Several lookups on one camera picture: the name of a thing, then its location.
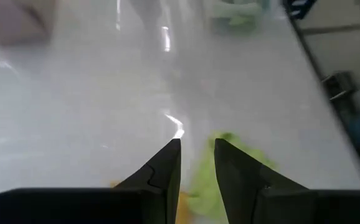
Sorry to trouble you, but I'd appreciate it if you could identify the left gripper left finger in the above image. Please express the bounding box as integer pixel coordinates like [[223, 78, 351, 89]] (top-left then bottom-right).
[[0, 138, 182, 224]]

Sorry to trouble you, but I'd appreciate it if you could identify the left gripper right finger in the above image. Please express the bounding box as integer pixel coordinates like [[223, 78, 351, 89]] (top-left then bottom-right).
[[214, 138, 360, 224]]

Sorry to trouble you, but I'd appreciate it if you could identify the light orange gridded towel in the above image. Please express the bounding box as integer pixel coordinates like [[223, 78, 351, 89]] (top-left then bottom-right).
[[110, 180, 195, 224]]

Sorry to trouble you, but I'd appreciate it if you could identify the bright green microfiber towel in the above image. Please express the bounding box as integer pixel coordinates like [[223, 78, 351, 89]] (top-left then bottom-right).
[[187, 132, 277, 218], [214, 2, 262, 27]]

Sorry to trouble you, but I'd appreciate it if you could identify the clear plastic bin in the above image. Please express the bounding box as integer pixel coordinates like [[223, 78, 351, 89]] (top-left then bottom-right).
[[209, 0, 273, 35]]

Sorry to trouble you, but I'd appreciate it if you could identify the black metal table frame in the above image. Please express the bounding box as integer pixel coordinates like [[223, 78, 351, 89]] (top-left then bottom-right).
[[281, 0, 360, 190]]

